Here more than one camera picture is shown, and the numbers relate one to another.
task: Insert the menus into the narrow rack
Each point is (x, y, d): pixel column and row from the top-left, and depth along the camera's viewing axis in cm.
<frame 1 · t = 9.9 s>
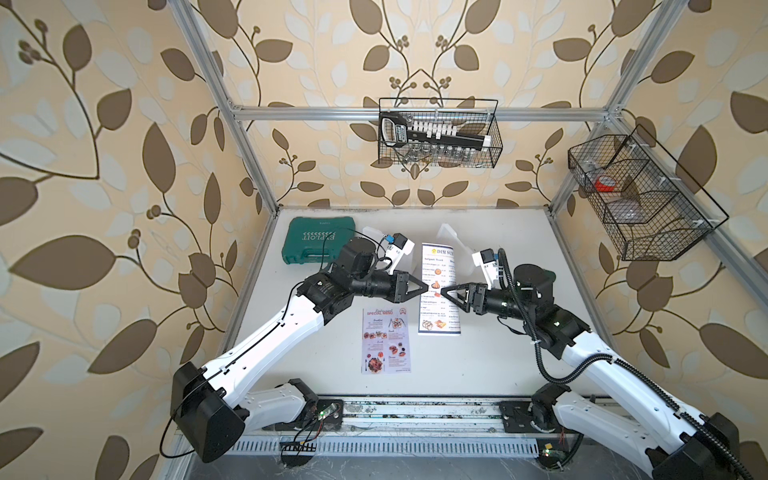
left hand: (423, 285, 66), fingers closed
right hand: (446, 292, 71), fingers open
green plastic tool case: (312, 239, 107), point 6 cm above the table
white Dim Sum Inn menu: (438, 314, 68), point 25 cm above the table
pink special menu sheet: (385, 343, 89), on the table

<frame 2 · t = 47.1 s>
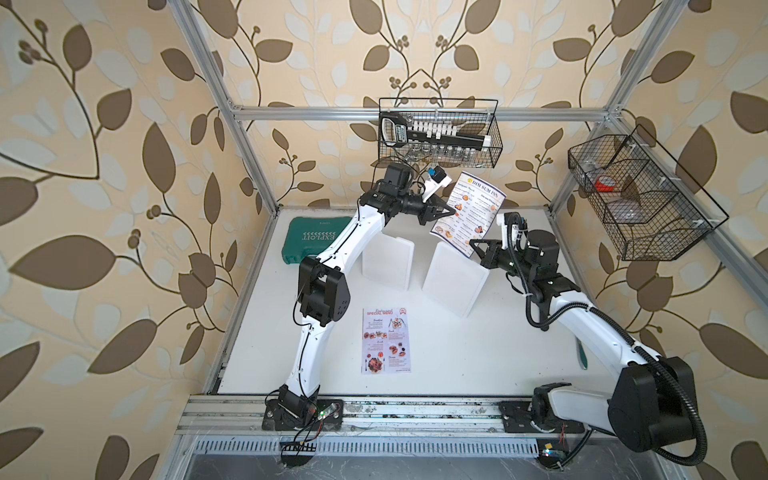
left hand: (445, 203, 81), fingers closed
right hand: (471, 242, 81), fingers closed
white Dim Sum Inn menu: (477, 207, 79), point 34 cm above the table
the other named things where they were.

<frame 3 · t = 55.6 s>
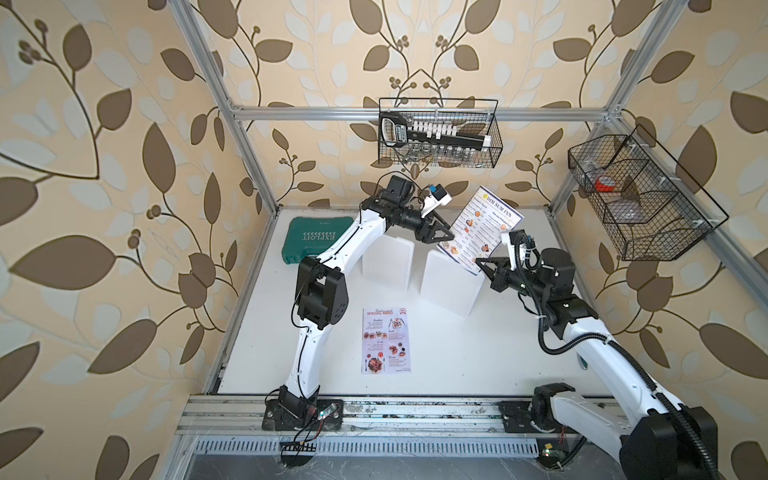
left hand: (444, 226, 82), fingers open
right hand: (477, 260, 77), fingers closed
white Dim Sum Inn menu: (477, 231, 78), point 30 cm above the table
the other named things where they were.

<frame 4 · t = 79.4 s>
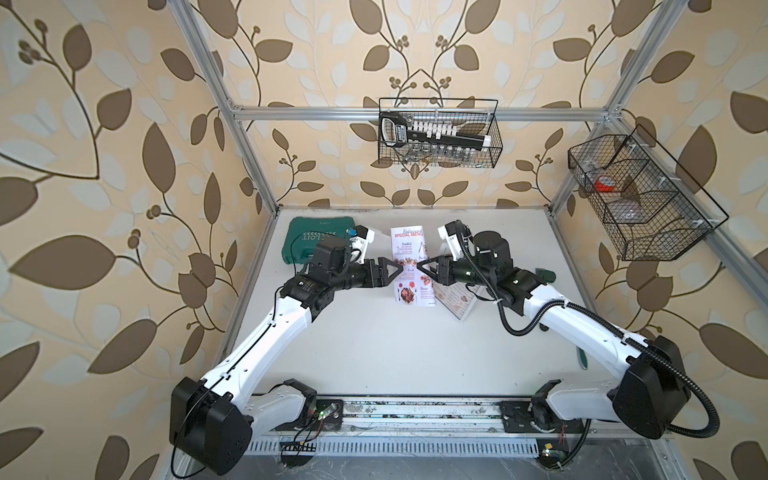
left hand: (389, 265, 73), fingers open
right hand: (419, 265, 75), fingers open
pink special menu sheet: (413, 287, 76), point 22 cm above the table
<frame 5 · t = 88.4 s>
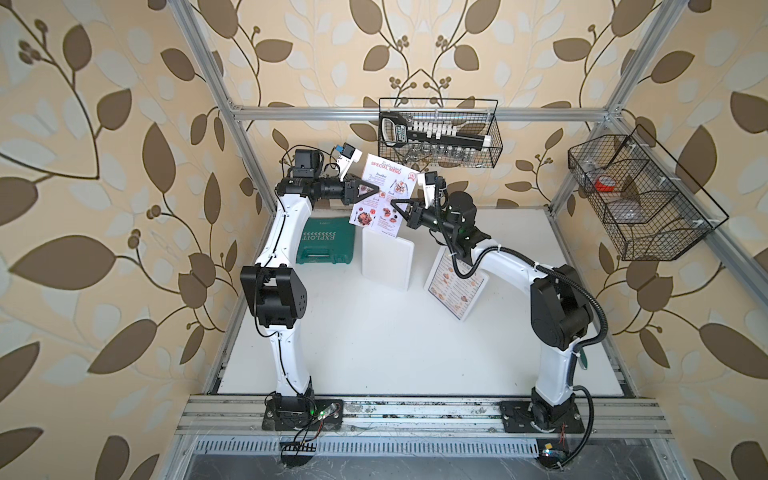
left hand: (369, 185, 79), fingers closed
right hand: (391, 202, 81), fingers closed
pink special menu sheet: (376, 211, 84), point 29 cm above the table
white narrow rack: (384, 264, 99), point 7 cm above the table
